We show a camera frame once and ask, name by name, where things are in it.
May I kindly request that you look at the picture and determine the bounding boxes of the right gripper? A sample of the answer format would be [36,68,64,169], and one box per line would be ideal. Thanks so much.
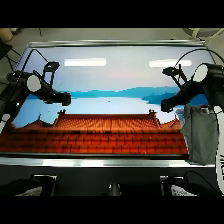
[160,96,178,114]

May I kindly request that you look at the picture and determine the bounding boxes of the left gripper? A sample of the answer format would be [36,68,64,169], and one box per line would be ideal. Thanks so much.
[53,91,73,107]

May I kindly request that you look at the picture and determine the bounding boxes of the dark grey shirt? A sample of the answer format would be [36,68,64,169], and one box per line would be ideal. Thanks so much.
[180,104,218,166]

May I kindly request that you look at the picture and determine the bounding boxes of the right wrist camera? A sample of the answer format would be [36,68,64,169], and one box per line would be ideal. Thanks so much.
[161,65,188,88]

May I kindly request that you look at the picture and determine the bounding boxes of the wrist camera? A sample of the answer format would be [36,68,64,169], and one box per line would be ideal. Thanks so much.
[161,65,188,88]
[41,61,61,84]

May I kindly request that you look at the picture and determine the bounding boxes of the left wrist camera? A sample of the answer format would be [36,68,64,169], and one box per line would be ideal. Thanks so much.
[41,61,61,84]

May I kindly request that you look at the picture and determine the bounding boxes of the black cable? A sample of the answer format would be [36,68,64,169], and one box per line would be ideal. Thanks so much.
[175,47,216,68]
[19,48,51,72]

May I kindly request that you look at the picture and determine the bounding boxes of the silver frame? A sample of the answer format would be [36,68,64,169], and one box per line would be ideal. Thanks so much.
[0,39,218,197]

